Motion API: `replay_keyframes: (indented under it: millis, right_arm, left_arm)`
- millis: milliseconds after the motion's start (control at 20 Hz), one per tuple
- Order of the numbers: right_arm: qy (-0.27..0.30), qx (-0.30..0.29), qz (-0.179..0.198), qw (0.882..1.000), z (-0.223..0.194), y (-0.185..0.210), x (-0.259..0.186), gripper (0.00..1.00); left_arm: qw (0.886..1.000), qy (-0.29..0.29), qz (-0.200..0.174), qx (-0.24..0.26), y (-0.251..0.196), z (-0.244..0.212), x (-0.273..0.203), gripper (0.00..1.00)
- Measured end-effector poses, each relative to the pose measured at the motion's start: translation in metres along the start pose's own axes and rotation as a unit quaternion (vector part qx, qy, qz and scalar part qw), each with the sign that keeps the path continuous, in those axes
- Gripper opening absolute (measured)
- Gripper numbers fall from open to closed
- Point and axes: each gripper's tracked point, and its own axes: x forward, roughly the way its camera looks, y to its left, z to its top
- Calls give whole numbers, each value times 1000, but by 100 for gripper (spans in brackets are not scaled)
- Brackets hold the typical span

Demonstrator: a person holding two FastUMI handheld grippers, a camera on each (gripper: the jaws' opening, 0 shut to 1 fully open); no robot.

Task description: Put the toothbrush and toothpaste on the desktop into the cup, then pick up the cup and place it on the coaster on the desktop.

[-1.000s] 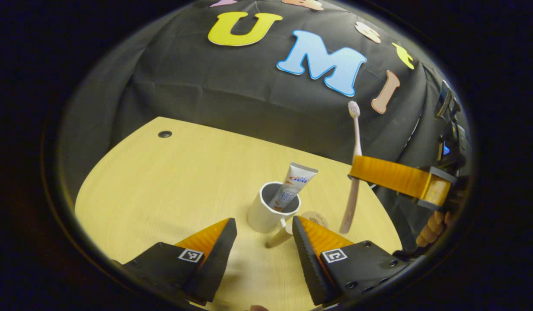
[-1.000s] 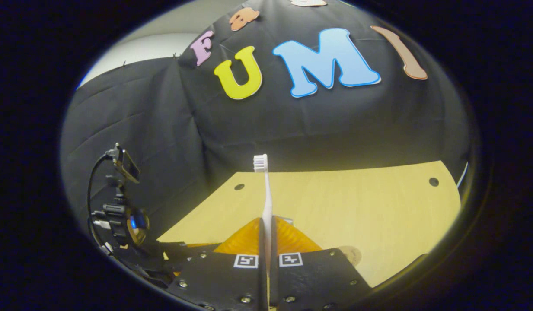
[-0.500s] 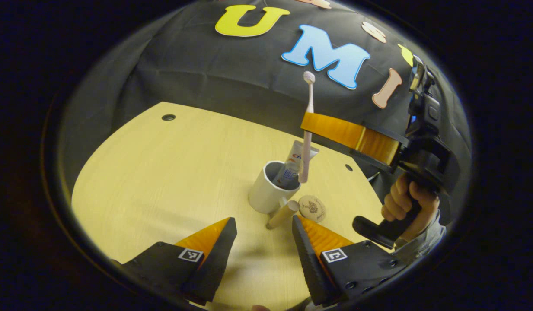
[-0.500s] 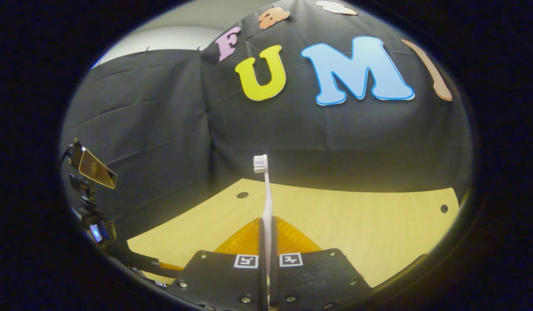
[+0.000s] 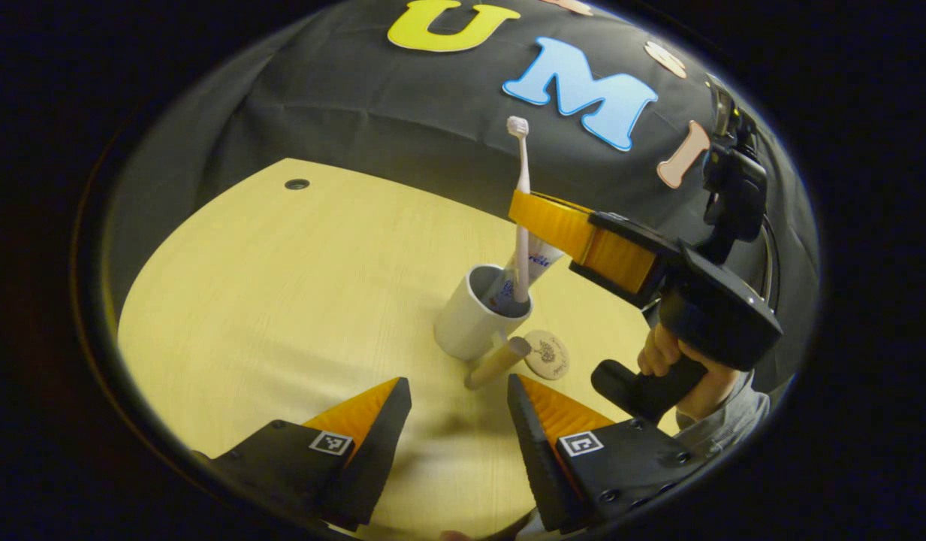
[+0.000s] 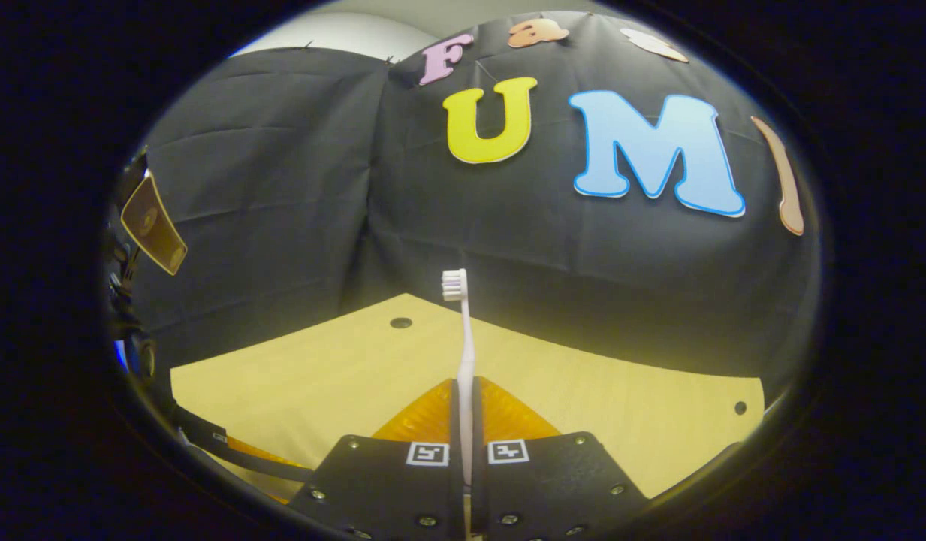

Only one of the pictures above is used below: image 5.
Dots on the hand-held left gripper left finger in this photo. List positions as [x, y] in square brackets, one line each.
[372, 458]

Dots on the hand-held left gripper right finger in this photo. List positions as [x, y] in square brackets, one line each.
[534, 451]

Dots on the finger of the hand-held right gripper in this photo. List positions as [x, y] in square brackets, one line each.
[568, 229]

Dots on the white toothpaste tube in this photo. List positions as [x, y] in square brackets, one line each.
[541, 259]

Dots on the white pink toothbrush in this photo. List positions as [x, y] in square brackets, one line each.
[523, 169]

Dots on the round cork coaster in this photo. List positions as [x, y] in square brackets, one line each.
[549, 357]

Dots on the black backdrop cloth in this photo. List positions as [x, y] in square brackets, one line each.
[395, 113]

